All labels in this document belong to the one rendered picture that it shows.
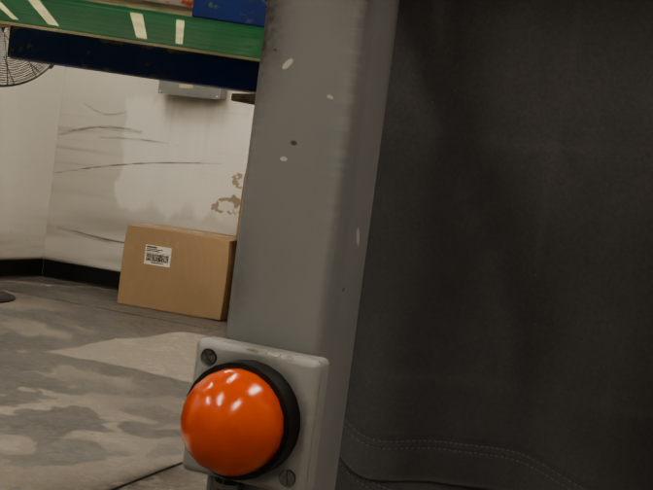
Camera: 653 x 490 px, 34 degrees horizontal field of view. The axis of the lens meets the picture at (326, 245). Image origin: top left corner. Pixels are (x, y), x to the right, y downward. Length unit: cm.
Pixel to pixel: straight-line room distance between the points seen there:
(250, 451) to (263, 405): 2
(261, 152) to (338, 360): 8
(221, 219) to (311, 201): 554
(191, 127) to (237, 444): 570
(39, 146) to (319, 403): 604
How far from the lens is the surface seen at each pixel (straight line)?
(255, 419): 37
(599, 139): 65
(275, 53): 40
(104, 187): 632
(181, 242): 550
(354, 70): 39
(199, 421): 37
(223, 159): 594
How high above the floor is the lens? 74
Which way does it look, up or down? 3 degrees down
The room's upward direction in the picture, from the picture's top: 7 degrees clockwise
